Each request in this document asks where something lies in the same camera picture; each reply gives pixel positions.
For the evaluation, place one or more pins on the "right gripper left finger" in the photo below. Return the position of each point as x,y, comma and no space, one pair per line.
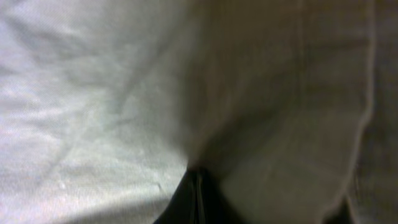
182,208

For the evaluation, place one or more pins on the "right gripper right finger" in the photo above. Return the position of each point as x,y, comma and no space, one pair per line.
212,205

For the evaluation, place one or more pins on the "grey-green cotton shorts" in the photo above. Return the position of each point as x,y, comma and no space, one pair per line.
291,106

